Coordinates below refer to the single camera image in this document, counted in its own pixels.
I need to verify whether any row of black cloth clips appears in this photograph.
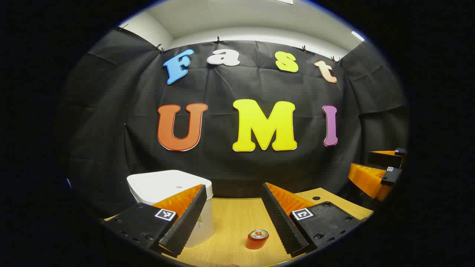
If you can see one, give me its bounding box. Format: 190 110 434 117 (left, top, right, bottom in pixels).
118 24 342 63

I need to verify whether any black backdrop cloth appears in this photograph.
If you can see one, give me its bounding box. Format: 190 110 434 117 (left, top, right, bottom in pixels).
61 28 410 223

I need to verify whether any wooden desktop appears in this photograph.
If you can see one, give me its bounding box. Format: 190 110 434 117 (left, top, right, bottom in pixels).
104 187 374 267

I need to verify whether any red pop can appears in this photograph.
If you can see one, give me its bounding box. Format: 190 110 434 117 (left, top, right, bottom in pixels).
245 229 269 250

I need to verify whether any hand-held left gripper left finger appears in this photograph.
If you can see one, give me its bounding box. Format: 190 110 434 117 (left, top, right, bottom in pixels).
99 184 207 258

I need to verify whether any white desktop garbage bin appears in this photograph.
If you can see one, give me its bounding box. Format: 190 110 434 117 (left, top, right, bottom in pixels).
127 170 214 248

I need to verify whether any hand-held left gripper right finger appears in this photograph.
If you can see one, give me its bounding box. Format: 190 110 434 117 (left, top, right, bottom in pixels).
261 182 366 256

